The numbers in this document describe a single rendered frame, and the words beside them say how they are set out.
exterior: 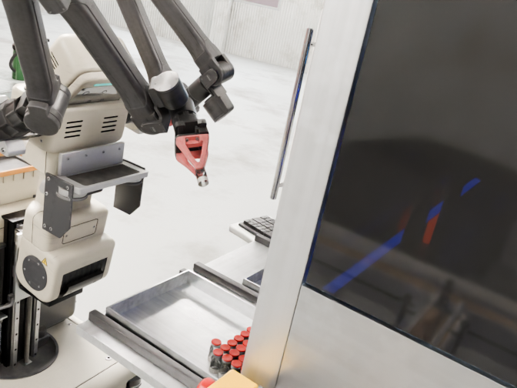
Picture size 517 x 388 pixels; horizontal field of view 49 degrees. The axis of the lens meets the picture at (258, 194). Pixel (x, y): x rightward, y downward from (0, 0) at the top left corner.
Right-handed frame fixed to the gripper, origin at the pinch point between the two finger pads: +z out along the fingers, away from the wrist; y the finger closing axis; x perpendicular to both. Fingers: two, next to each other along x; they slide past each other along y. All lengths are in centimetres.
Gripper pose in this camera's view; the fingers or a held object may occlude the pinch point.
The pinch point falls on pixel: (198, 169)
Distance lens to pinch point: 115.7
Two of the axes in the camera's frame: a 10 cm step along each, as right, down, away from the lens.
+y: 1.0, -6.5, -7.6
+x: 9.6, -1.4, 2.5
